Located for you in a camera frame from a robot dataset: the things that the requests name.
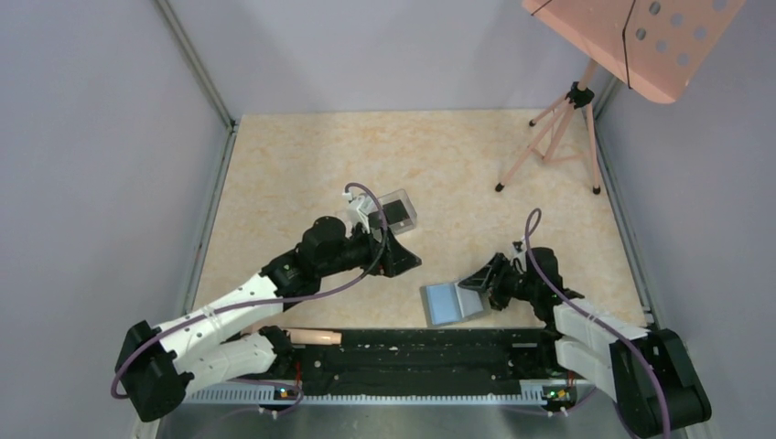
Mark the pink music stand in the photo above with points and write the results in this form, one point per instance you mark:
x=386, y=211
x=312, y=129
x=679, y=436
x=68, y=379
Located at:
x=654, y=47

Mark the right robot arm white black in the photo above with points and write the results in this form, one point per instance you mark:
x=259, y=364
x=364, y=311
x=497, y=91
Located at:
x=648, y=374

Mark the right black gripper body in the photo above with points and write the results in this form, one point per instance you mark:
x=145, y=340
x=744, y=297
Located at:
x=511, y=283

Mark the beige cylindrical handle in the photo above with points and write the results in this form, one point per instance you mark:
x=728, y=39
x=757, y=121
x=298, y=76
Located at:
x=305, y=336

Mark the clear plastic card box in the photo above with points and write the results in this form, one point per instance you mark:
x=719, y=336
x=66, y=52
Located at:
x=399, y=212

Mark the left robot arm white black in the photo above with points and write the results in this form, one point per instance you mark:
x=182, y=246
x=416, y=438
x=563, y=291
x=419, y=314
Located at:
x=160, y=366

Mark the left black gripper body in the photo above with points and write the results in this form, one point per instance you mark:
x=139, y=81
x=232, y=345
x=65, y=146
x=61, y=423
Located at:
x=361, y=251

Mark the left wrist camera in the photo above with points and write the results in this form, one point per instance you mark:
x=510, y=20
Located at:
x=358, y=209

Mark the grey card holder wallet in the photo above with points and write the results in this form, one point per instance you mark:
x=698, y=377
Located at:
x=472, y=304

